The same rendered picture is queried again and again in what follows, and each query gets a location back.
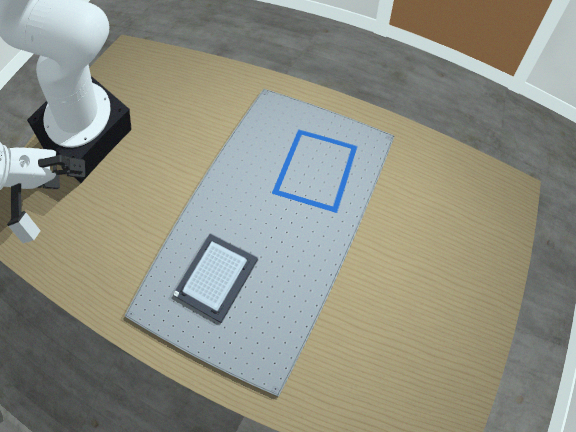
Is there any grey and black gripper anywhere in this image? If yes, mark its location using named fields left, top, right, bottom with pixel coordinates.
left=0, top=145, right=85, bottom=190

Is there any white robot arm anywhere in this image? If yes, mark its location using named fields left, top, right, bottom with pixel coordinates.
left=0, top=0, right=110, bottom=243

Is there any blue tape outline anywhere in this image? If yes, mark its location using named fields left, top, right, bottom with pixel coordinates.
left=272, top=130, right=357, bottom=213

